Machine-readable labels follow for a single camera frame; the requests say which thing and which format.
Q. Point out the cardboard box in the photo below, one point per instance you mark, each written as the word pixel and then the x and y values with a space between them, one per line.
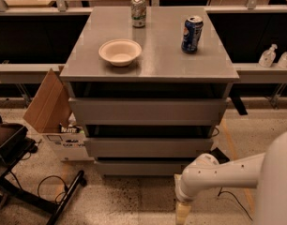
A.
pixel 50 115

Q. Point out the grey middle drawer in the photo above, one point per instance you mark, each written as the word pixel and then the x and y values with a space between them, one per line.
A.
pixel 146 148

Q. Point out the left sanitizer pump bottle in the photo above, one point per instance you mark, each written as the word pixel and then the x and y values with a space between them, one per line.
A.
pixel 267 58

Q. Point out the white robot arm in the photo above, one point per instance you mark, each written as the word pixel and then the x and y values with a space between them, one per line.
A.
pixel 266 173

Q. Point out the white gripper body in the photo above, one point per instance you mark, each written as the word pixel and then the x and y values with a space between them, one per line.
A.
pixel 182 195

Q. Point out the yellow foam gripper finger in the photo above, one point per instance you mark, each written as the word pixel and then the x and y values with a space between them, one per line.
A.
pixel 183 206

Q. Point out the black power adapter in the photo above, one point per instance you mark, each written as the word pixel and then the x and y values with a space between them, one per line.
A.
pixel 219 155

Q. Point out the grey bottom drawer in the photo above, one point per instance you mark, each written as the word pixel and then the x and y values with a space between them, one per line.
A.
pixel 139 168

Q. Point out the grey drawer cabinet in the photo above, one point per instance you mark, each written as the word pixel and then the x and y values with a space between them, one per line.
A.
pixel 162 70

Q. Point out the black rolling stand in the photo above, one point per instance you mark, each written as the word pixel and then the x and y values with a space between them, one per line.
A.
pixel 38 190

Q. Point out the white paper bowl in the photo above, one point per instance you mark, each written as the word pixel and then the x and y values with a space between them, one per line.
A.
pixel 120 52

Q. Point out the grey drawer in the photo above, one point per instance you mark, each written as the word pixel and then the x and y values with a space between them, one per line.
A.
pixel 146 148
pixel 148 112
pixel 139 168

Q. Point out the blue pepsi can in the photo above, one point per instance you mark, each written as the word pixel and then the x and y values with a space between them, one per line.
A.
pixel 193 27

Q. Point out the grey top drawer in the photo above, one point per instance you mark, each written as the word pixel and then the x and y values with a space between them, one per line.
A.
pixel 148 112

